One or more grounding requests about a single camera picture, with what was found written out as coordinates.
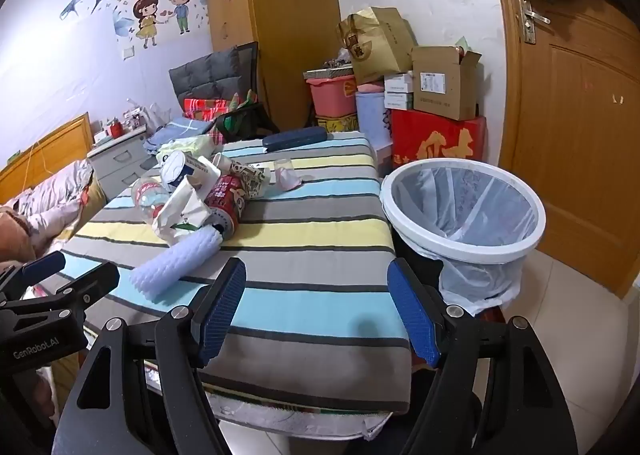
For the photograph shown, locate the white plastic bag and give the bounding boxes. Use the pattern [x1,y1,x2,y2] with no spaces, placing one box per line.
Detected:
[145,102,173,131]

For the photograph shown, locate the blue folded cloth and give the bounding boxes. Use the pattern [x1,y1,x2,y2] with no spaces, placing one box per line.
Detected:
[145,118,213,151]

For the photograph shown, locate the red drink can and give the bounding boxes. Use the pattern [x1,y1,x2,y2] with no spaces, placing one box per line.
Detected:
[205,174,248,238]

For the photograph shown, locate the black handbag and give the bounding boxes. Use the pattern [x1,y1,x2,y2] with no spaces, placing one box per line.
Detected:
[212,102,280,141]

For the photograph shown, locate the patterned paper bag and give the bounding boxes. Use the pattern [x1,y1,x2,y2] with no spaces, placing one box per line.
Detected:
[227,160,273,201]

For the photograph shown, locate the pale green wipes pack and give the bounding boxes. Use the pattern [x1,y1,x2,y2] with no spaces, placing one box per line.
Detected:
[157,135,213,161]

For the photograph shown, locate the patterned flat box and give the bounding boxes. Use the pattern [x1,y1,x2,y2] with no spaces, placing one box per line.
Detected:
[303,66,353,81]

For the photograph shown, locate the clear pink plastic cup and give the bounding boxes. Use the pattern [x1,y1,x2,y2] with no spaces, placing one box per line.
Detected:
[272,158,303,191]

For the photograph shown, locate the small white box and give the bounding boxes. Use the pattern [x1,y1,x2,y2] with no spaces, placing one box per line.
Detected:
[384,91,415,110]
[384,72,415,92]

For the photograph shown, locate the wooden headboard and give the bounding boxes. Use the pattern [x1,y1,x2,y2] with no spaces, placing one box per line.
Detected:
[0,112,94,203]

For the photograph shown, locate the pink bedding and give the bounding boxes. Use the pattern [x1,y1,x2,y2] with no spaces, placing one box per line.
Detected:
[0,158,96,261]

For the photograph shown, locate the silver door handle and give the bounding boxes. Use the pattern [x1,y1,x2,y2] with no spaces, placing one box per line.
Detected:
[517,0,551,45]

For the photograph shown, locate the black mesh chair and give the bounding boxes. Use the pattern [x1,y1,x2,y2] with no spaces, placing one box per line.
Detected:
[235,42,261,106]

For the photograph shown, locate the yellow patterned box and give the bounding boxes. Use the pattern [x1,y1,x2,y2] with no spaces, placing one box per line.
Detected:
[314,114,360,133]

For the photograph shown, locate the pink plastic storage bin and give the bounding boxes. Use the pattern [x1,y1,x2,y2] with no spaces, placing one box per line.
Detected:
[305,74,358,118]

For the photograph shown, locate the white storage box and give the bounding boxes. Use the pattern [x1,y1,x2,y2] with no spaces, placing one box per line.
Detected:
[375,142,396,176]

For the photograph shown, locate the striped blanket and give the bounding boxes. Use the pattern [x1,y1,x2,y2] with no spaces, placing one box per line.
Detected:
[37,131,413,431]

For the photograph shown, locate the wooden wardrobe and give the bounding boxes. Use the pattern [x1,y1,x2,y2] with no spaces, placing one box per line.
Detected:
[202,0,341,133]

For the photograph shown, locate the red gift box gold print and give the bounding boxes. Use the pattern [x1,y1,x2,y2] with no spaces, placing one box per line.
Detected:
[390,110,487,171]

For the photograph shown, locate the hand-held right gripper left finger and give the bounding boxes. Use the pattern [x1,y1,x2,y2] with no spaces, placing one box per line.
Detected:
[52,257,248,455]

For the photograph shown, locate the wooden door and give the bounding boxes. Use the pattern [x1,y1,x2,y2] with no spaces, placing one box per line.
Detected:
[484,0,640,298]

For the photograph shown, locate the white round waste bin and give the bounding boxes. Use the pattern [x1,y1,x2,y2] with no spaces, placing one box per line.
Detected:
[378,158,547,308]

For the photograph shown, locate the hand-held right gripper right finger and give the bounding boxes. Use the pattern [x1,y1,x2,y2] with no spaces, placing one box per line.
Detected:
[386,257,593,455]

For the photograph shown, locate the lilac round box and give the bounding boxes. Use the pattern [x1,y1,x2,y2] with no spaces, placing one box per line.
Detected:
[355,91,393,146]

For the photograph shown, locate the grey nightstand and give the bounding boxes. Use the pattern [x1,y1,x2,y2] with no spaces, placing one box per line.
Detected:
[87,128,151,196]

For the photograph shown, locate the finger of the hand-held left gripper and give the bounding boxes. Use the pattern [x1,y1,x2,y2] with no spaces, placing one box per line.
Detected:
[0,251,67,306]
[0,262,121,321]

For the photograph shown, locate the clear plastic bottle red cap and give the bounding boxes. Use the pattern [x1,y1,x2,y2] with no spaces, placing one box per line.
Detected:
[131,175,173,226]

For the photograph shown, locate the open brown cardboard box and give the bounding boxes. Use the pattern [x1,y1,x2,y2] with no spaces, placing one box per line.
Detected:
[411,42,483,122]

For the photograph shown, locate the dark blue glasses case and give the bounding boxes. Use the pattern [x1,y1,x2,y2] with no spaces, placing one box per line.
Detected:
[262,126,327,152]

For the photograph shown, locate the grey quilted chair cushion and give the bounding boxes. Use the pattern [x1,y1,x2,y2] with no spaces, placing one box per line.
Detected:
[169,48,240,108]

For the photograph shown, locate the cartoon couple wall sticker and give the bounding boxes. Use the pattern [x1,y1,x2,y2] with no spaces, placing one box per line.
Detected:
[131,0,193,48]

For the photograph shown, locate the brown paper gift bag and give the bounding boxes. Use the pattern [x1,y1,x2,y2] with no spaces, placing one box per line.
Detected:
[337,6,418,86]

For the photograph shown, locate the white drink carton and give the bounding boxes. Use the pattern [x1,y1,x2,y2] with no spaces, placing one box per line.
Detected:
[160,150,222,192]

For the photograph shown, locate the red plaid bag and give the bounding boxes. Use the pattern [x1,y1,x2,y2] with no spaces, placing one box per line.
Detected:
[182,98,231,146]

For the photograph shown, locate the white paper pack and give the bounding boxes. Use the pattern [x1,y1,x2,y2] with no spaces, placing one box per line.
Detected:
[151,175,221,246]

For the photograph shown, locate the green item in carton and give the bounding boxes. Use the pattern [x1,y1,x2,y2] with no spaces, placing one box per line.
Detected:
[452,35,481,58]

